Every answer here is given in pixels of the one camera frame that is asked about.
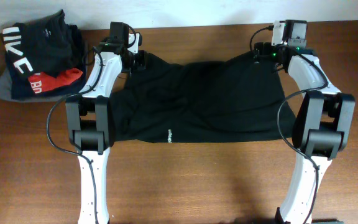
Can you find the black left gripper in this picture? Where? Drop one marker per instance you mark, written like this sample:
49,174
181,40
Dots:
141,64

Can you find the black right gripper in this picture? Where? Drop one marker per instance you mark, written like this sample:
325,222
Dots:
266,48

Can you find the black t-shirt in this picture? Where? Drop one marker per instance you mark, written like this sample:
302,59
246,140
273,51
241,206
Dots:
237,100

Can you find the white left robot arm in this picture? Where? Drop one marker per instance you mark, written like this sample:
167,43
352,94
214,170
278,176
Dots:
91,125

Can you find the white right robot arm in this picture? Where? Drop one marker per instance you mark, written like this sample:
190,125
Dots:
320,131

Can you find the white back board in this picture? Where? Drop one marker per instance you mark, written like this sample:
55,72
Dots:
97,14

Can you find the black folded shirt on top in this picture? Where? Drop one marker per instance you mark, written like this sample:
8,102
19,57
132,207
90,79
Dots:
49,44

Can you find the red folded shirt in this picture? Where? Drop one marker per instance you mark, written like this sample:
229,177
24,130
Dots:
43,82

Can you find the navy shirt with white letters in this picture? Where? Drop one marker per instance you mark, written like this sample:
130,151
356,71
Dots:
44,59

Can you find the grey folded shirt at bottom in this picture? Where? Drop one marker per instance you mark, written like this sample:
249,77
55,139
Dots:
2,90

